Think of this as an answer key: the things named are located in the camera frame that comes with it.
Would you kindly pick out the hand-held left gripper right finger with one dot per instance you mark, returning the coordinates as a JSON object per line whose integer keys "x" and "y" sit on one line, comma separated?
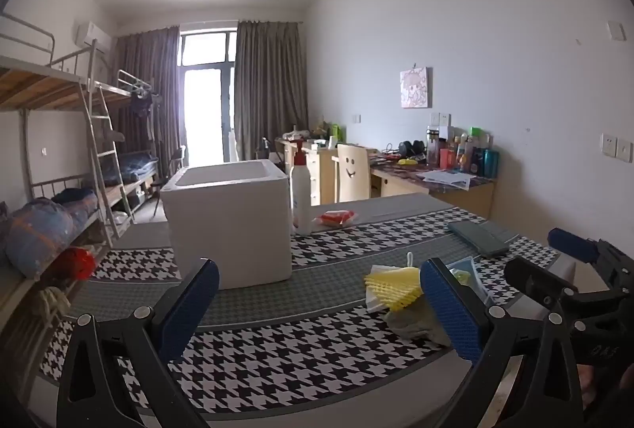
{"x": 453, "y": 309}

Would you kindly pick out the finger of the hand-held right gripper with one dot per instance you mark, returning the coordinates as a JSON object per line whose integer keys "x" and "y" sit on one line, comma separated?
{"x": 537, "y": 282}
{"x": 572, "y": 244}

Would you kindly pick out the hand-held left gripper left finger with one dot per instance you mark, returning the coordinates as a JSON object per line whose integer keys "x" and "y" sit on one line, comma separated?
{"x": 190, "y": 309}

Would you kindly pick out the grey knitted cloth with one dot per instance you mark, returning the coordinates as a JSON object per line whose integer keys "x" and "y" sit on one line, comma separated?
{"x": 413, "y": 324}

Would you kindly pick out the yellow mesh scrubber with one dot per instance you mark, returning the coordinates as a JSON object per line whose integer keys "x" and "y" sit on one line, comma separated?
{"x": 394, "y": 289}

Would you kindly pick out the white foam box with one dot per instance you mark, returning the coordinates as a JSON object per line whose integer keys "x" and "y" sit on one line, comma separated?
{"x": 228, "y": 230}

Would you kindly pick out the person's right hand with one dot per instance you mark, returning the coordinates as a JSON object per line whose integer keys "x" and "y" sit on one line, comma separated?
{"x": 590, "y": 381}

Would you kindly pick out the grey flat pouch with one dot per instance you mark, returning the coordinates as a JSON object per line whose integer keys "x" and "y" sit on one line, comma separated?
{"x": 478, "y": 237}

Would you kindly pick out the wooden desk dark top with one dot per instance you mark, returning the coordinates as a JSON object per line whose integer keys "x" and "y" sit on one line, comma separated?
{"x": 470, "y": 197}

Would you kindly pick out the red plastic bag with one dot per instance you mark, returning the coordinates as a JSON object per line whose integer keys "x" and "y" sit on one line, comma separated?
{"x": 79, "y": 263}

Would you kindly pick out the white papers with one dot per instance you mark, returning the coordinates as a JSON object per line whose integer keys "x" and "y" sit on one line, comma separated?
{"x": 448, "y": 179}

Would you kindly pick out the beige cloth bundle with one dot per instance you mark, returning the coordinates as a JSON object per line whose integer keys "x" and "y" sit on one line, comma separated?
{"x": 52, "y": 304}

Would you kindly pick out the row of toiletry bottles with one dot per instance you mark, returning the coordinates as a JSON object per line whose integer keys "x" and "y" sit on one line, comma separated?
{"x": 465, "y": 155}

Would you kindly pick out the black folding chair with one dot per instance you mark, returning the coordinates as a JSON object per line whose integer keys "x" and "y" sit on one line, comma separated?
{"x": 171, "y": 170}

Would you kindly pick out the red snack packet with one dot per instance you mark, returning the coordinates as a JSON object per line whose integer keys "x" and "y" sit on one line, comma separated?
{"x": 337, "y": 217}

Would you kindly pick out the dark blue bedding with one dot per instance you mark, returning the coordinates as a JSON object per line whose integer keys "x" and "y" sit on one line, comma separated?
{"x": 138, "y": 168}

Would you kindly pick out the yellow desk item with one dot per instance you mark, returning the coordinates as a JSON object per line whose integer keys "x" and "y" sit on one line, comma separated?
{"x": 408, "y": 162}

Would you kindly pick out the white pump bottle red top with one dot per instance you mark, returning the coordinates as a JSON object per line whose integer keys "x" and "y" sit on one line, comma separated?
{"x": 300, "y": 195}

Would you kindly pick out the navy bedding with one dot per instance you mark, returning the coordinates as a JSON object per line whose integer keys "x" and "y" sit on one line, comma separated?
{"x": 74, "y": 196}

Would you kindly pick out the black headphones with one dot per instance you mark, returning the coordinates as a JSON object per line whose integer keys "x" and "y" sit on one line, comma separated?
{"x": 412, "y": 149}

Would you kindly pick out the blue plaid quilt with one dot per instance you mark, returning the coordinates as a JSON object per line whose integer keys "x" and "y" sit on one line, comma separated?
{"x": 44, "y": 230}

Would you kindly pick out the wooden smiley chair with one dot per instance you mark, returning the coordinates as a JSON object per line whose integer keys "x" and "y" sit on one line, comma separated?
{"x": 352, "y": 173}

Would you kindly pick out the metal bunk ladder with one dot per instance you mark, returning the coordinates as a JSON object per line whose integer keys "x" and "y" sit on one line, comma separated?
{"x": 106, "y": 155}

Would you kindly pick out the light wooden desk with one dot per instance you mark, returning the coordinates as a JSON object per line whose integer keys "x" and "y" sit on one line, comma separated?
{"x": 324, "y": 175}

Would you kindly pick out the balcony glass door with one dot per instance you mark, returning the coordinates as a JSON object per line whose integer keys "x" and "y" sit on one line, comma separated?
{"x": 205, "y": 111}

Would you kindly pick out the hanging dark clothes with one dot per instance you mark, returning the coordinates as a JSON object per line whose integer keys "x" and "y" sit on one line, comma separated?
{"x": 143, "y": 105}

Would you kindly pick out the green box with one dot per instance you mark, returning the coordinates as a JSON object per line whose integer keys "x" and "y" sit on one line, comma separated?
{"x": 338, "y": 134}

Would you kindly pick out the metal bunk bed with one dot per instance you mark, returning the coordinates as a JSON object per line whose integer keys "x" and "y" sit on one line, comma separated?
{"x": 29, "y": 86}
{"x": 129, "y": 86}

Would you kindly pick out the brown curtain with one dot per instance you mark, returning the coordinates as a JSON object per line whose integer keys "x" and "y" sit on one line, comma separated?
{"x": 148, "y": 76}
{"x": 270, "y": 86}

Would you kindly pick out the white air conditioner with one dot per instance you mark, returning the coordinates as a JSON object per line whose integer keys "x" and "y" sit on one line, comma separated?
{"x": 91, "y": 35}

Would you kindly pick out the white wall socket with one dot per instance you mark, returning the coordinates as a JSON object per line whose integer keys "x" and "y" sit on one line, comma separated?
{"x": 445, "y": 118}
{"x": 609, "y": 144}
{"x": 435, "y": 118}
{"x": 625, "y": 148}

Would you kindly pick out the white wall box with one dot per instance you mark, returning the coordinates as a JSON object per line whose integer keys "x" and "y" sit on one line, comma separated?
{"x": 616, "y": 31}

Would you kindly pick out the cartoon wall picture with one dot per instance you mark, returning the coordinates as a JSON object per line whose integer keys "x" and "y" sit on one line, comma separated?
{"x": 415, "y": 87}

